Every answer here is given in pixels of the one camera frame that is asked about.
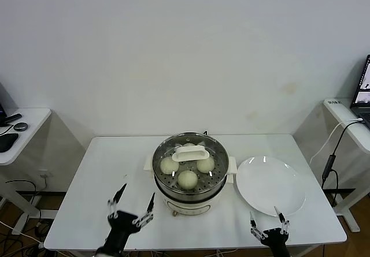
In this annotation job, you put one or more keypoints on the grey monitor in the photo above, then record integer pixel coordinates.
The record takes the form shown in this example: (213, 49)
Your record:
(5, 99)

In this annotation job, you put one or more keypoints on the stainless steel steamer basket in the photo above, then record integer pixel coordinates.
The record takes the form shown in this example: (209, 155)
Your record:
(173, 190)

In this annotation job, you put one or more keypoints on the white side desk with mouse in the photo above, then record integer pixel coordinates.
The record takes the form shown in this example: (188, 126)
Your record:
(31, 130)

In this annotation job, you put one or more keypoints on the black remote control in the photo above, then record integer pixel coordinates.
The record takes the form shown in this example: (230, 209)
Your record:
(12, 118)

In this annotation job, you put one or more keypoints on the white round plate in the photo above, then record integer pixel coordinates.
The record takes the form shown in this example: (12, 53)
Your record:
(269, 182)

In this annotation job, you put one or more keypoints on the white side desk with laptop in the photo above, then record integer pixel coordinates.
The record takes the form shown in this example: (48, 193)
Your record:
(362, 134)

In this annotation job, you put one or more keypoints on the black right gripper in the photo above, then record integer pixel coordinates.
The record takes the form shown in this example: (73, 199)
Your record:
(276, 238)

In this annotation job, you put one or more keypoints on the white wall socket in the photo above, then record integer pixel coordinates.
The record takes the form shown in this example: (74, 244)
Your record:
(45, 174)

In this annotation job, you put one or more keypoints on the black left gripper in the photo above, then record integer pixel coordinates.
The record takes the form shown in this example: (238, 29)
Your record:
(121, 225)

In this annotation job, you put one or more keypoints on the small printed desk label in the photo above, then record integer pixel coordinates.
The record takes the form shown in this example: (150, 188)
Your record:
(334, 102)

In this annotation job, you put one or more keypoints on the black laptop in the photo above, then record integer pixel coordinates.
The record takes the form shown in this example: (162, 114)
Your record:
(361, 104)

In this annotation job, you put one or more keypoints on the white steamed baozi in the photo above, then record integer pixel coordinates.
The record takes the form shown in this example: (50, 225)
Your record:
(205, 166)
(189, 145)
(188, 180)
(168, 166)

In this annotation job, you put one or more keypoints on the cream electric cooking pot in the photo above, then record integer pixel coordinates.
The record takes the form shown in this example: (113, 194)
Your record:
(188, 206)

